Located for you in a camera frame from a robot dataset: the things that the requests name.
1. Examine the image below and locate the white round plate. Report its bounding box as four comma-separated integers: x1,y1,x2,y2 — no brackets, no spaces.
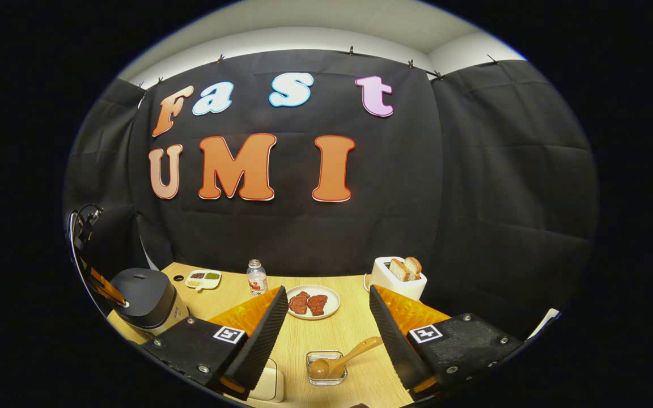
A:
286,284,341,321

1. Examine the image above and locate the row of black cloth clips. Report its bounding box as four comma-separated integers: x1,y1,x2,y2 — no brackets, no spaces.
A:
137,45,500,88

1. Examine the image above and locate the clear glass chopstick holder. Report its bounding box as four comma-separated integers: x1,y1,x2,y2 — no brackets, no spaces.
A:
306,351,348,387

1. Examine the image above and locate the wooden spoon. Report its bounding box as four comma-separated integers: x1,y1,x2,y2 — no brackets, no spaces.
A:
309,337,385,380

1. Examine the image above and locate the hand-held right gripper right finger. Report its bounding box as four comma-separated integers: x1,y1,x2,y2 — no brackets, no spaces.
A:
368,285,525,400

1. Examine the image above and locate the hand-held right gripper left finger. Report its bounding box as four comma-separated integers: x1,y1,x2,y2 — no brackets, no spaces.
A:
142,285,289,397

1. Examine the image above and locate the translucent rice container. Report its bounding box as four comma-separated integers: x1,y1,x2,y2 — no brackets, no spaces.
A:
247,358,285,403

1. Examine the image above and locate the clear drink bottle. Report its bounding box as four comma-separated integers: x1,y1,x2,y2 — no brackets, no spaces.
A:
246,259,269,297

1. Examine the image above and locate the white divided bean dish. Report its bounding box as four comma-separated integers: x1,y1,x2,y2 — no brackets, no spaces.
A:
185,270,222,291

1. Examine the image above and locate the black rice cooker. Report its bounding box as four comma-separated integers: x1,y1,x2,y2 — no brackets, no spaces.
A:
108,267,190,341

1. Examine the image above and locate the white toaster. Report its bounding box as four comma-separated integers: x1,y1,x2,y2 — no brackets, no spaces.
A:
369,256,427,302

